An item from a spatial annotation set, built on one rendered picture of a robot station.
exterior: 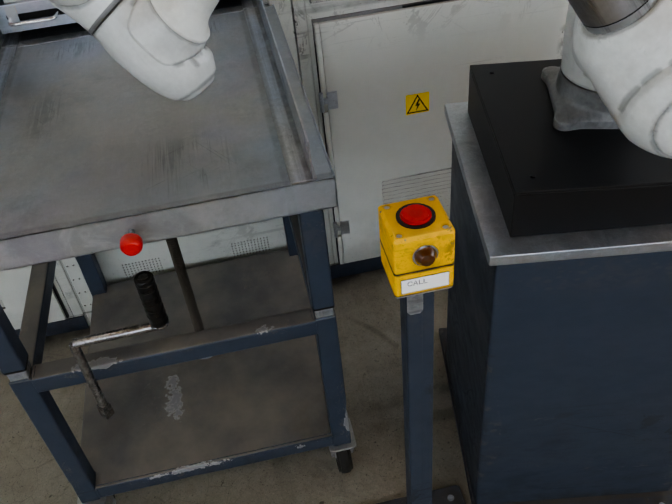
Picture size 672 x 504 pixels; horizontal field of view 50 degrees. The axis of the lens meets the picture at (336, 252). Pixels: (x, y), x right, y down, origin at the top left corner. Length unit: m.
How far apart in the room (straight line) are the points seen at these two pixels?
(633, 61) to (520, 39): 0.94
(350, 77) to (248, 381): 0.75
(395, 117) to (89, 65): 0.74
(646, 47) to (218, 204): 0.60
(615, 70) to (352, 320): 1.25
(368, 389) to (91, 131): 0.95
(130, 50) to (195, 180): 0.21
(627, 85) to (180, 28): 0.59
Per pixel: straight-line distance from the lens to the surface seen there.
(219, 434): 1.61
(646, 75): 0.94
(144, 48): 1.07
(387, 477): 1.71
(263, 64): 1.41
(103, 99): 1.41
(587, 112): 1.21
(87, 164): 1.22
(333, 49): 1.71
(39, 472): 1.93
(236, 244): 2.00
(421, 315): 1.00
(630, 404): 1.46
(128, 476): 1.62
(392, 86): 1.79
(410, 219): 0.89
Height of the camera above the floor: 1.46
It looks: 41 degrees down
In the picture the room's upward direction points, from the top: 6 degrees counter-clockwise
